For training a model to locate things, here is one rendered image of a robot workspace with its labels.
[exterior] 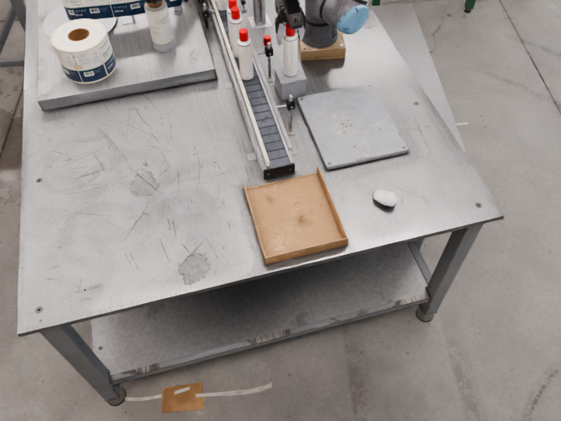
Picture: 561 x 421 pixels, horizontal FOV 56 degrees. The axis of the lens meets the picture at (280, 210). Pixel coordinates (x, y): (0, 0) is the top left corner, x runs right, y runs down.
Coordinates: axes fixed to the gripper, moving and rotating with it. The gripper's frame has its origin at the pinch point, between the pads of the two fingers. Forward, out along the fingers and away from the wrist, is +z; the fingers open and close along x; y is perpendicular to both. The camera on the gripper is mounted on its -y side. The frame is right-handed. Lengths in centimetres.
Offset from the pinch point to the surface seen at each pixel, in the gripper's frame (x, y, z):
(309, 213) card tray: 10, -58, 22
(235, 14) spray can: 15.7, 19.1, -1.4
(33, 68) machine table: 96, 42, 23
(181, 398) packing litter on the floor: 68, -77, 105
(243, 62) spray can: 16.5, 4.8, 8.9
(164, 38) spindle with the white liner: 43, 31, 12
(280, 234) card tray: 21, -63, 22
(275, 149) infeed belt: 14.4, -31.9, 17.7
